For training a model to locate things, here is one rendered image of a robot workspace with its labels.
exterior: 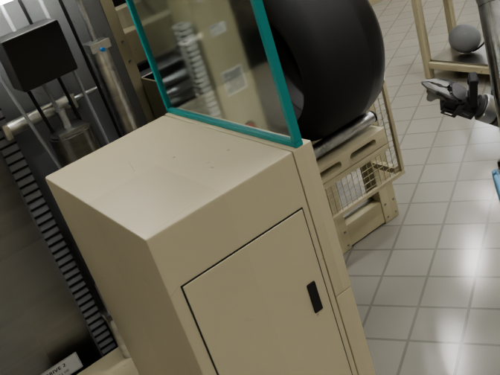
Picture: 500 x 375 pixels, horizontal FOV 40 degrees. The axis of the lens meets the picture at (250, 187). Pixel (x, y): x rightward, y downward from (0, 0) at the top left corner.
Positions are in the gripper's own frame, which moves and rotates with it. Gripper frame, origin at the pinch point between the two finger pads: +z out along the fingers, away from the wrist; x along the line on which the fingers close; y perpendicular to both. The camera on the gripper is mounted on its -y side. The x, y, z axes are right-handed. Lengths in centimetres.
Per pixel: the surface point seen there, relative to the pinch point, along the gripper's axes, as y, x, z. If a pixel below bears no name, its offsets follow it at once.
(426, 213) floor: 109, 45, -59
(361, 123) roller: 19.9, -6.3, 13.2
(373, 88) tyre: 3.2, -7.2, 16.4
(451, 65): 138, 204, -95
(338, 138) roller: 21.7, -14.0, 19.9
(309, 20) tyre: -13.7, -8.5, 44.2
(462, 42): 124, 212, -95
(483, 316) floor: 73, -30, -62
